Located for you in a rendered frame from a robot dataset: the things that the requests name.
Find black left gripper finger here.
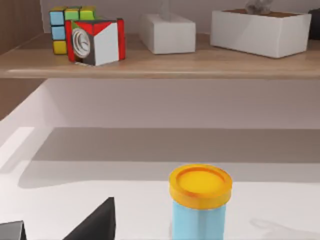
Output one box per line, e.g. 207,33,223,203
61,196,117,240

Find blue jar with yellow lid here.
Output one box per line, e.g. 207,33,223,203
168,163,233,240

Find wooden shelf board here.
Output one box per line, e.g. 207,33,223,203
0,32,320,80

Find red and white cube clock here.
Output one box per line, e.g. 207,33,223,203
64,17,127,67

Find colourful puzzle cube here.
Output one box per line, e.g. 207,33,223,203
48,5,103,56

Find white tissue box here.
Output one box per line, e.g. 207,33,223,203
138,12,197,55

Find white rectangular planter box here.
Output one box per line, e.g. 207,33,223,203
209,8,312,59

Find grey plant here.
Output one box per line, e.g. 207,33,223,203
244,0,273,15

